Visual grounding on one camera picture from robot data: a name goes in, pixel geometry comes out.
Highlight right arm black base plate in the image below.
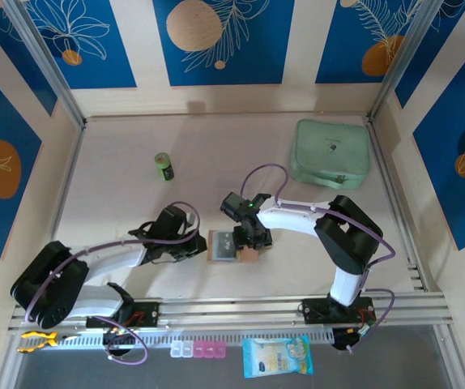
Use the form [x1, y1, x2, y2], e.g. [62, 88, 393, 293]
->
[301, 297, 375, 325]

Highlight aluminium upright post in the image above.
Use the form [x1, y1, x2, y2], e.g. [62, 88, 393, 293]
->
[368, 0, 437, 122]
[1, 0, 87, 127]

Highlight white and pink pill organizer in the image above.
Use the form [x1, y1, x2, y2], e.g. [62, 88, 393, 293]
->
[169, 340, 228, 359]

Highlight mint green zip pouch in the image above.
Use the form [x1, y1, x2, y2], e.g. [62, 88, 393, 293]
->
[288, 118, 370, 190]

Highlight aluminium front beam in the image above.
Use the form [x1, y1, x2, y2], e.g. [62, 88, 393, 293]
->
[7, 293, 454, 336]

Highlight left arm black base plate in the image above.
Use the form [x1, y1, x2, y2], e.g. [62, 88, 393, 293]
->
[85, 301, 160, 329]

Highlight green cylindrical bottle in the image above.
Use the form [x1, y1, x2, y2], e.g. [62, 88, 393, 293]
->
[154, 152, 176, 183]

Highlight white slotted cable duct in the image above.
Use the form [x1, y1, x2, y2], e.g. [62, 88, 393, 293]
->
[17, 330, 335, 352]

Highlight aluminium table edge rail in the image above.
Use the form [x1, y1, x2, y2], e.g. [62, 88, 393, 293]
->
[48, 123, 87, 244]
[365, 115, 430, 293]

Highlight black cable connector box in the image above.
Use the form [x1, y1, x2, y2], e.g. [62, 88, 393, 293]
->
[102, 328, 139, 358]
[331, 327, 365, 353]

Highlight wet wipes packet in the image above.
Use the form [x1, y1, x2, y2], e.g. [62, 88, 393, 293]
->
[242, 335, 314, 379]

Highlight pink leather card holder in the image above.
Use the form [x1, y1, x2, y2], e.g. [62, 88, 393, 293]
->
[207, 229, 261, 265]

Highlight black credit card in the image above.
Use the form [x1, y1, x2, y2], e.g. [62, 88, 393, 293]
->
[211, 231, 237, 260]

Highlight yellow handled pliers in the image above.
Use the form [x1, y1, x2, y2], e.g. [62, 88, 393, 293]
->
[18, 331, 82, 353]

